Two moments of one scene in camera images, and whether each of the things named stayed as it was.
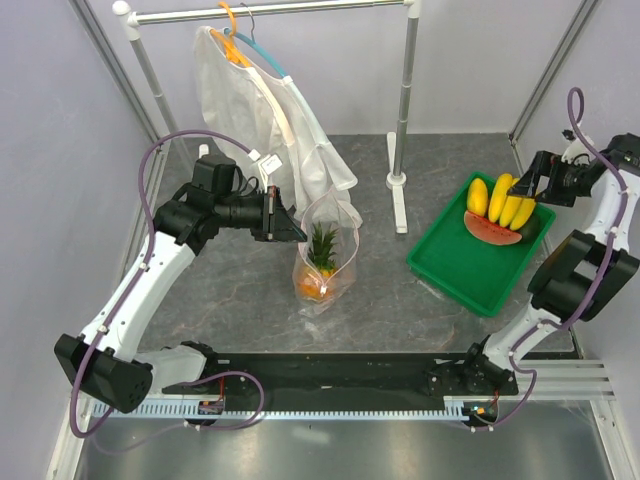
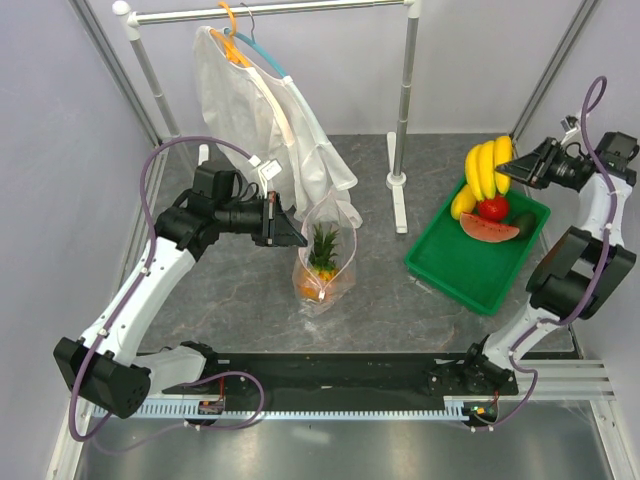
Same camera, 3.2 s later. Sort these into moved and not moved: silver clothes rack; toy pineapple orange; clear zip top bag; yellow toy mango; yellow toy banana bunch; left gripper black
Moved: yellow toy banana bunch; yellow toy mango
Not moved: toy pineapple orange; clear zip top bag; silver clothes rack; left gripper black
